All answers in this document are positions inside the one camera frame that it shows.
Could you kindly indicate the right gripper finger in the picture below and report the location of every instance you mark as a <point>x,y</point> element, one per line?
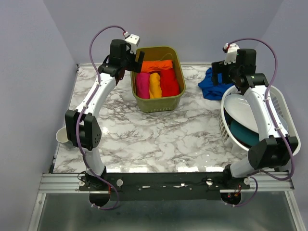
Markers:
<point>222,69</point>
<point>215,69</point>

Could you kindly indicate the pink rolled t shirt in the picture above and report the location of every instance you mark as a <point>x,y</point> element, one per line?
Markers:
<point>142,81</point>

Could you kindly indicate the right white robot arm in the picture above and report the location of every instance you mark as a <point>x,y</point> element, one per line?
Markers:
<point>276,146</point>

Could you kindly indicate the orange rolled t shirt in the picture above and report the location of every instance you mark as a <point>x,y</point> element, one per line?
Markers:
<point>156,66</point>

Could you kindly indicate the white plastic laundry basket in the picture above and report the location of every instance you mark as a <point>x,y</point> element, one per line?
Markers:
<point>237,148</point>

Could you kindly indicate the blue printed t shirt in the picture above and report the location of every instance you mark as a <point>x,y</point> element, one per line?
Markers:
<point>209,90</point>

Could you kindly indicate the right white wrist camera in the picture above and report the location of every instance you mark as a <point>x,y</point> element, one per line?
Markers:
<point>231,53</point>

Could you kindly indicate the teal round plate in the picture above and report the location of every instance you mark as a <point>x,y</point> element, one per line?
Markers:
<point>244,135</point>

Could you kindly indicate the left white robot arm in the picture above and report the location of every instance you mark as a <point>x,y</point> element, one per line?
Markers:
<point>82,127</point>

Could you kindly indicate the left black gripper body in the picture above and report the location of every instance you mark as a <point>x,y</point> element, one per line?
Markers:
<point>126,62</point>

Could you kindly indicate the white round plate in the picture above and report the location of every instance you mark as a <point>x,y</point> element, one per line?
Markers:
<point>238,108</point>

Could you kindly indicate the red rolled t shirt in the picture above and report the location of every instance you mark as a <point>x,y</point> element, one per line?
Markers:
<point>169,84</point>

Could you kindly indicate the yellow rolled t shirt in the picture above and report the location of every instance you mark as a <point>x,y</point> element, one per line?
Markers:
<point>155,88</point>

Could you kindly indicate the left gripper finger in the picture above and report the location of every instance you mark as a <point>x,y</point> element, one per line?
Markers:
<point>136,67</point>
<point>139,57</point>

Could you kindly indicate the aluminium frame rail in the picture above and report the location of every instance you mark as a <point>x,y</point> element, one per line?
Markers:
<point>68,183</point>

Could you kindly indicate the olive green plastic bin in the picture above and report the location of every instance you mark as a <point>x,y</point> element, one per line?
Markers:
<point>166,103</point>

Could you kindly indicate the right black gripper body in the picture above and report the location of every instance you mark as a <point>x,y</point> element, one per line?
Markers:
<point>233,70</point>

